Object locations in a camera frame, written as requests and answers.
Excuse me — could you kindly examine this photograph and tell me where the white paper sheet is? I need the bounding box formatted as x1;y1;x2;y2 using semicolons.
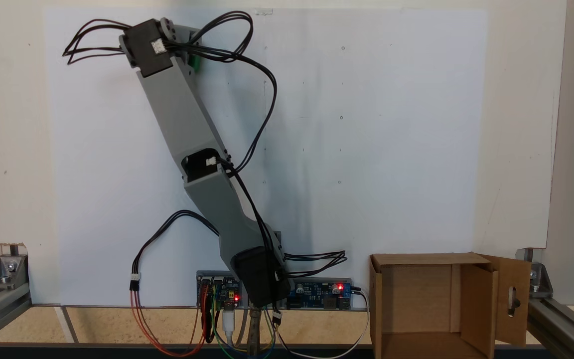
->
43;7;489;308

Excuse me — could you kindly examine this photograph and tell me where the blue power board red LED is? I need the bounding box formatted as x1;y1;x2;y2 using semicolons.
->
287;278;353;311

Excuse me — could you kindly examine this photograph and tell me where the controller board with jumper pins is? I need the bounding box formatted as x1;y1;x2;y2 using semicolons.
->
196;271;244;310

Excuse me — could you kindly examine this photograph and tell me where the metal table clamp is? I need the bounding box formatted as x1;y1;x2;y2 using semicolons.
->
246;305;265;356

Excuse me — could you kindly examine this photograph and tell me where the brown cardboard box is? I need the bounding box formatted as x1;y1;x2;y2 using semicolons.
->
369;252;532;359

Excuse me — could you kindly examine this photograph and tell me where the black wrist wire loop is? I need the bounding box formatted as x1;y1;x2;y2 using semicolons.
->
165;11;279;176

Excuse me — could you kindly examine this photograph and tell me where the black base wire loop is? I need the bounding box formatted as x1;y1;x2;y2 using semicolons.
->
282;250;348;279

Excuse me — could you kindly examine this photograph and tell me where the white USB cable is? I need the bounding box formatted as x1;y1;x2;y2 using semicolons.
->
221;308;238;350

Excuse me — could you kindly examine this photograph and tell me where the white power cable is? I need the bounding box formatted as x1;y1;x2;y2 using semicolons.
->
276;289;370;359

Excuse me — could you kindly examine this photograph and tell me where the coloured jumper wire bundle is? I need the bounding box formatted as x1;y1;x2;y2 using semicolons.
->
198;283;275;359

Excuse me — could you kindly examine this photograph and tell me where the black wire with white connector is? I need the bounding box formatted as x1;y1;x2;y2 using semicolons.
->
129;209;220;358

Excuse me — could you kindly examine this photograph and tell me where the black gripper wire loop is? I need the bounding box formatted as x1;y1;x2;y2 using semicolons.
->
62;18;136;66

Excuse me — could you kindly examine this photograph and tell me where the metal corner bracket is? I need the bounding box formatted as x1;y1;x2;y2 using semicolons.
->
0;243;29;291
516;248;553;299

